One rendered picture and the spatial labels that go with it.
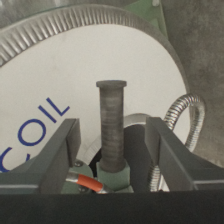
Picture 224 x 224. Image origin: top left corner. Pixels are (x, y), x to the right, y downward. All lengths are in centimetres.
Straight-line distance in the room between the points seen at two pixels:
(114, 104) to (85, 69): 21
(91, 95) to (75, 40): 13
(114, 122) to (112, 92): 4
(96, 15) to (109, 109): 28
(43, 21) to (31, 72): 10
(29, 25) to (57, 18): 6
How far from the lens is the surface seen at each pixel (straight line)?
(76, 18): 42
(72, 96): 39
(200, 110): 31
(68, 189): 27
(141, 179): 93
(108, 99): 21
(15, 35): 35
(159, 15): 105
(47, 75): 36
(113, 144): 24
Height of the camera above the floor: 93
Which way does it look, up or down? 30 degrees down
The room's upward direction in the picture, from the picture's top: 135 degrees counter-clockwise
